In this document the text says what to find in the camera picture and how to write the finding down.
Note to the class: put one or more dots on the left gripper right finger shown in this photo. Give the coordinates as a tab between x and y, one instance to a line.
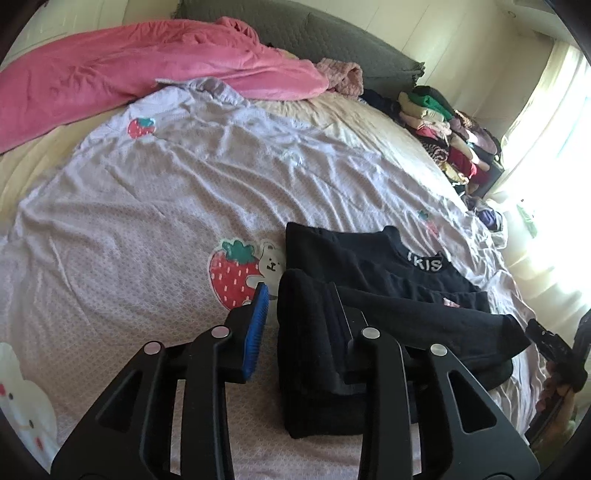
344	324

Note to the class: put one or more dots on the lilac strawberry print quilt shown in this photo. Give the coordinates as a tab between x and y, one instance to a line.
120	267

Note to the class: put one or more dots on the pile of folded clothes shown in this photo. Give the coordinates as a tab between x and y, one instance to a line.
468	154

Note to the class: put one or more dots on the dusty pink fuzzy garment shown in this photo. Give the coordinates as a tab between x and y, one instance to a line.
345	78

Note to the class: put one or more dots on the cream bed sheet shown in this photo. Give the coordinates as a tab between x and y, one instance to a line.
351	122

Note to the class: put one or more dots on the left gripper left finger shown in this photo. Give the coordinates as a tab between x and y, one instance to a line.
240	353

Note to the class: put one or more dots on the black IKISS sweater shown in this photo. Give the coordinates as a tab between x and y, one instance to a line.
418	300

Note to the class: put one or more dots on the grey padded headboard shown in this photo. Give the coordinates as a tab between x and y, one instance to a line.
312	34

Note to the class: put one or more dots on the white bag of clothes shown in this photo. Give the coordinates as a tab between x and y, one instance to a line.
493	220

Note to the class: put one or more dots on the dark navy garment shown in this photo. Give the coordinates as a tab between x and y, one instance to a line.
388	106

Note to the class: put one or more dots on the pink fleece blanket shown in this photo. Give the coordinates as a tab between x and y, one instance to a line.
89	73

